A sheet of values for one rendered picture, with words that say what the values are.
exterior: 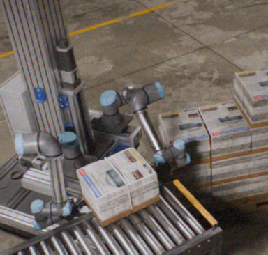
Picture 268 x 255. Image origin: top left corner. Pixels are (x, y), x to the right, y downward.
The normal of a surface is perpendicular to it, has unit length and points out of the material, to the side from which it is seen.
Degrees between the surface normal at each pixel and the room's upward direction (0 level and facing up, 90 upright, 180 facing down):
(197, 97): 0
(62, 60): 90
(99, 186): 2
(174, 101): 0
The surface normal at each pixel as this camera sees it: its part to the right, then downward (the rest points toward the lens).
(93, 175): -0.04, -0.76
